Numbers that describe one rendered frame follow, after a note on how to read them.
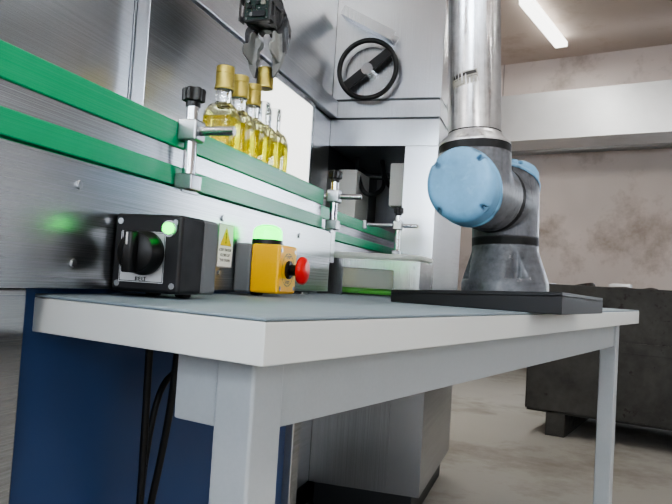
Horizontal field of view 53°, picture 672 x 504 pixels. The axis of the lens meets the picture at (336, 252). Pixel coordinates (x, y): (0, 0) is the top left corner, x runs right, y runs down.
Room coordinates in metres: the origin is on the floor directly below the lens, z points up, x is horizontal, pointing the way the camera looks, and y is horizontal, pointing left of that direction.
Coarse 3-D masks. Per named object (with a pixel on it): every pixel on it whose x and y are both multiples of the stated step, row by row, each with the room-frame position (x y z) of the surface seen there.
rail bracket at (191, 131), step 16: (192, 96) 0.83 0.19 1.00; (192, 112) 0.84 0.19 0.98; (192, 128) 0.83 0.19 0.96; (208, 128) 0.83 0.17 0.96; (224, 128) 0.82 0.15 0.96; (192, 144) 0.84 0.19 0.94; (192, 160) 0.84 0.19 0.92; (176, 176) 0.83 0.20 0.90; (192, 176) 0.83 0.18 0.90; (192, 192) 0.85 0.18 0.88
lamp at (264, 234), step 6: (258, 228) 0.98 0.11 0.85; (264, 228) 0.97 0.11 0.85; (270, 228) 0.98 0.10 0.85; (276, 228) 0.98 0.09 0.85; (258, 234) 0.98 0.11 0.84; (264, 234) 0.97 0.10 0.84; (270, 234) 0.97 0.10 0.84; (276, 234) 0.98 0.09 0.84; (282, 234) 0.99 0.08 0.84; (252, 240) 0.99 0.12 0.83; (258, 240) 0.97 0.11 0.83; (264, 240) 0.97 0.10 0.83; (270, 240) 0.97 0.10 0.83; (276, 240) 0.98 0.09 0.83
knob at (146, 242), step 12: (120, 240) 0.67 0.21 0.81; (132, 240) 0.66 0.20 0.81; (144, 240) 0.66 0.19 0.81; (156, 240) 0.67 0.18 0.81; (120, 252) 0.67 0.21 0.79; (132, 252) 0.66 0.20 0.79; (144, 252) 0.66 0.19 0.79; (156, 252) 0.67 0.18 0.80; (120, 264) 0.67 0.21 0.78; (132, 264) 0.66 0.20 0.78; (144, 264) 0.66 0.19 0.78; (156, 264) 0.67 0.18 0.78
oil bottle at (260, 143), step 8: (256, 120) 1.32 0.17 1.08; (256, 128) 1.32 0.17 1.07; (264, 128) 1.35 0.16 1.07; (256, 136) 1.32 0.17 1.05; (264, 136) 1.35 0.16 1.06; (256, 144) 1.32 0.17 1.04; (264, 144) 1.35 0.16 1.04; (256, 152) 1.32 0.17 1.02; (264, 152) 1.35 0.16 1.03; (264, 160) 1.35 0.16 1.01
